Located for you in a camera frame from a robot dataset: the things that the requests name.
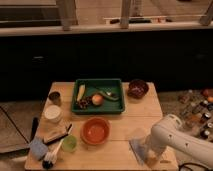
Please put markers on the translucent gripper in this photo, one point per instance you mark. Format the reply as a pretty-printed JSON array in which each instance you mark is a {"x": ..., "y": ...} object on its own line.
[{"x": 152, "y": 152}]

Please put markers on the light blue towel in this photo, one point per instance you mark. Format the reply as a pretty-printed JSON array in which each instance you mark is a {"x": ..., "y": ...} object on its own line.
[{"x": 138, "y": 150}]

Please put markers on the red orange bowl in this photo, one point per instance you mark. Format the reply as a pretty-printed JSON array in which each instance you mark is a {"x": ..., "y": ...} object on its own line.
[{"x": 95, "y": 131}]

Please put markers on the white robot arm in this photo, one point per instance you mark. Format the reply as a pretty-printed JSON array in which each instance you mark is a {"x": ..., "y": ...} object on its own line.
[{"x": 167, "y": 132}]

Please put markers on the dark red bowl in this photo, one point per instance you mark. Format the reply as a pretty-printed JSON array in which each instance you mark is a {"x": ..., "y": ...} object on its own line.
[{"x": 137, "y": 89}]

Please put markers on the green plastic tray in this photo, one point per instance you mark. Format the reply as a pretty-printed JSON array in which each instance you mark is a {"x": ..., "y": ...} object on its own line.
[{"x": 92, "y": 86}]

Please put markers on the orange round fruit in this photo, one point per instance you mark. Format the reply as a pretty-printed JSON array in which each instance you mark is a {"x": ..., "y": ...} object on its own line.
[{"x": 97, "y": 99}]

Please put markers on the dark grape bunch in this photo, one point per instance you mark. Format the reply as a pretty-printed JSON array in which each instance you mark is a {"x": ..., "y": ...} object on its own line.
[{"x": 84, "y": 102}]

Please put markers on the green plastic cup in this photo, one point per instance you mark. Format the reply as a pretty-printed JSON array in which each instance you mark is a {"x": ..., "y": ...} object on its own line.
[{"x": 69, "y": 143}]

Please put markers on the yellow corn cob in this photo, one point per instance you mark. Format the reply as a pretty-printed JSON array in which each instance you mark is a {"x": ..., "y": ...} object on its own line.
[{"x": 80, "y": 92}]

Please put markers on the white dish brush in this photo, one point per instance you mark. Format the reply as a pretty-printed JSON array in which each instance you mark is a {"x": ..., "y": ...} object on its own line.
[{"x": 51, "y": 157}]

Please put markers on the white round container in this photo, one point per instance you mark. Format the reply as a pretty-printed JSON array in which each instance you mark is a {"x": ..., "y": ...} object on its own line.
[{"x": 53, "y": 113}]

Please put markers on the metal cup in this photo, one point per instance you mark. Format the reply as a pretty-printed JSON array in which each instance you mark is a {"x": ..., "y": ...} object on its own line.
[{"x": 55, "y": 98}]

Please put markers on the blue sponge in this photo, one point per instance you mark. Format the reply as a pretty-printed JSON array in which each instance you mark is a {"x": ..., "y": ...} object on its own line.
[{"x": 38, "y": 148}]

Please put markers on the black flat tool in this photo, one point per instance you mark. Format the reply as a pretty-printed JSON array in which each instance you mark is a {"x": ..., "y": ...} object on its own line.
[{"x": 34, "y": 128}]

